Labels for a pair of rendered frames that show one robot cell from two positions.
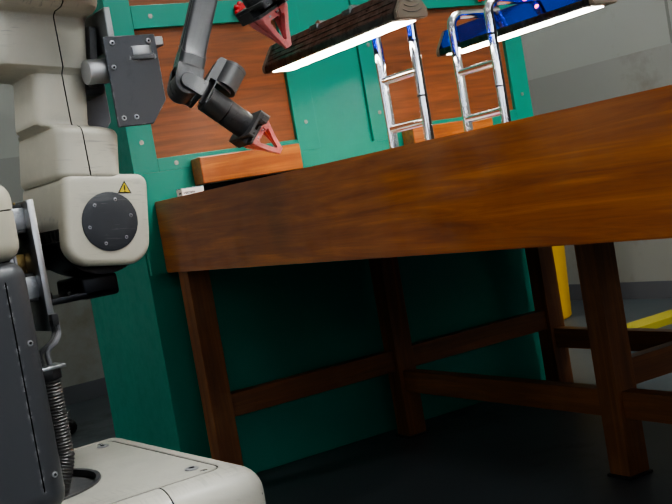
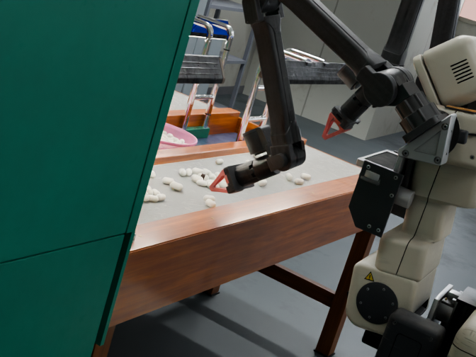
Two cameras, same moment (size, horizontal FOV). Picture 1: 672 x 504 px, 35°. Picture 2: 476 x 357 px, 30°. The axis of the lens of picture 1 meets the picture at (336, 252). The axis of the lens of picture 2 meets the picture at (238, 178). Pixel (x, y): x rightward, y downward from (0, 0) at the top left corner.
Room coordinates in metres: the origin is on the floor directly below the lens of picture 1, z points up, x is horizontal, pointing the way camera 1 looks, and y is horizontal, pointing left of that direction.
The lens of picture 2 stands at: (3.51, 1.98, 1.46)
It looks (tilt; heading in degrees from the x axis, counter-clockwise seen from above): 15 degrees down; 237
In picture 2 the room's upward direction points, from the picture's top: 17 degrees clockwise
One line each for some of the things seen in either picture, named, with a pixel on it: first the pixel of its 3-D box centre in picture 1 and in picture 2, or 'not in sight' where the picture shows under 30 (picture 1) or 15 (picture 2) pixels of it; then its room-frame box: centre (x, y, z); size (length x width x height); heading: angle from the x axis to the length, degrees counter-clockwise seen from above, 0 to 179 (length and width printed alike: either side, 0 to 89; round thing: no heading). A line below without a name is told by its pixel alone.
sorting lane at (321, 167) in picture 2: not in sight; (222, 182); (2.11, -0.26, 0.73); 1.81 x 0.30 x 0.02; 31
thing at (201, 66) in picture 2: (335, 32); (154, 65); (2.51, -0.08, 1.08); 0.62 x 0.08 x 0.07; 31
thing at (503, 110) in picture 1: (505, 88); not in sight; (2.75, -0.50, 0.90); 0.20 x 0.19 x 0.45; 31
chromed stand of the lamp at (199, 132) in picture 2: not in sight; (190, 75); (1.92, -0.99, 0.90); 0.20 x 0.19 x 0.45; 31
